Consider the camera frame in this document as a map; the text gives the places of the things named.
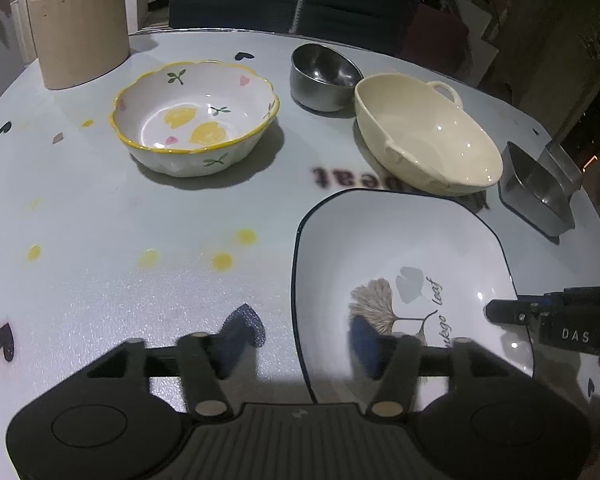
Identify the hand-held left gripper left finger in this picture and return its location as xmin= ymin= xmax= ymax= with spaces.
xmin=87 ymin=332 xmax=233 ymax=418

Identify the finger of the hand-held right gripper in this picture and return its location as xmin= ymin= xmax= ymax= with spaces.
xmin=485 ymin=299 xmax=543 ymax=328

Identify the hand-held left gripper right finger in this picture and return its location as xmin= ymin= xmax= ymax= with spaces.
xmin=349 ymin=316 xmax=528 ymax=418

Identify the white square plate black rim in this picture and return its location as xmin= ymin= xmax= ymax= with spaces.
xmin=291 ymin=189 xmax=536 ymax=406

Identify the large rectangular steel container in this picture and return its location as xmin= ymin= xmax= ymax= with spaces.
xmin=498 ymin=141 xmax=576 ymax=237

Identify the small rectangular steel container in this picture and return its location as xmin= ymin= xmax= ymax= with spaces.
xmin=537 ymin=142 xmax=583 ymax=193

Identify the cream bowl with handles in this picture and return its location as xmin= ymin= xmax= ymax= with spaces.
xmin=354 ymin=73 xmax=504 ymax=197

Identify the yellow rimmed floral bowl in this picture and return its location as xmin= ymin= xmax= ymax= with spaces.
xmin=110 ymin=60 xmax=281 ymax=178

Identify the round steel bowl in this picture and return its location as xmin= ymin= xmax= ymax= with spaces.
xmin=289 ymin=43 xmax=365 ymax=113

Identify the maroon chair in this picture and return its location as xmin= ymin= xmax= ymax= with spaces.
xmin=400 ymin=2 xmax=472 ymax=82

